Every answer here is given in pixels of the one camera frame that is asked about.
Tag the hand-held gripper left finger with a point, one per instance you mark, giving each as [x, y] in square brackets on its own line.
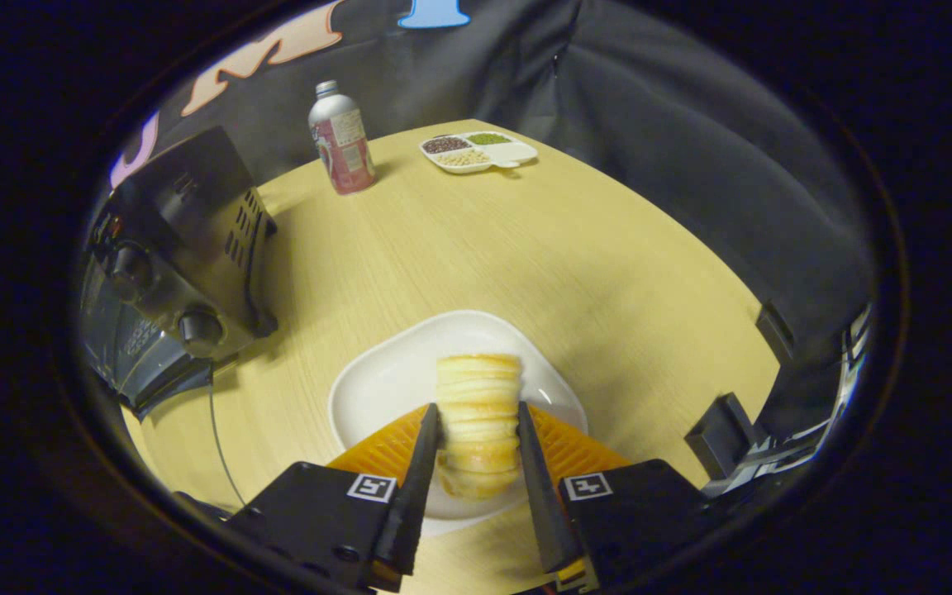
[414, 496]

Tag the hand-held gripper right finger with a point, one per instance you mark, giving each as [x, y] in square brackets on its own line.
[542, 496]

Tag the white square plate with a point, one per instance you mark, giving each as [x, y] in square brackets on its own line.
[385, 380]

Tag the white divided tray with beans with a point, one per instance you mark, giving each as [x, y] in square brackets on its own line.
[480, 152]

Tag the black clamp block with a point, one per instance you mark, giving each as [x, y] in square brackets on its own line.
[775, 330]
[724, 434]

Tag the golden bread roll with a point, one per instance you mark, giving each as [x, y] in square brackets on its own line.
[478, 413]

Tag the black toaster oven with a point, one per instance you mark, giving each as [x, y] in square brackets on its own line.
[187, 223]

